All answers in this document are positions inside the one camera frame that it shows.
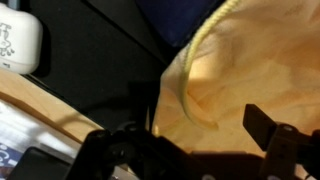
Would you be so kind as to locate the small white charger case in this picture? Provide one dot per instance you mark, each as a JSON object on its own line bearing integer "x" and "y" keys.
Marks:
{"x": 16, "y": 40}

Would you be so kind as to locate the dark blue flat device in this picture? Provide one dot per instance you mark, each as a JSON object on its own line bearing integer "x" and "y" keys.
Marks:
{"x": 173, "y": 20}

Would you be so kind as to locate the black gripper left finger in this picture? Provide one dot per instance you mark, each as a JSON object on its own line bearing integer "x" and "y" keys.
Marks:
{"x": 140, "y": 156}

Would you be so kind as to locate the white printed plastic bag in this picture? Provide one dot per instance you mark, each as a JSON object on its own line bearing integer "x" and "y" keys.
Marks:
{"x": 23, "y": 133}

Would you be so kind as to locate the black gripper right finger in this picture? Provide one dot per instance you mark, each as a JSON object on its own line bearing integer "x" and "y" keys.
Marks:
{"x": 283, "y": 150}

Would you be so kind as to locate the black desk mat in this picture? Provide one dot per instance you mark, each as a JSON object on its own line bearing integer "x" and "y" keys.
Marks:
{"x": 90, "y": 66}

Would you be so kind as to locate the orange towel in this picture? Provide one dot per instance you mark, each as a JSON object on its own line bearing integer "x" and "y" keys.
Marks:
{"x": 253, "y": 73}

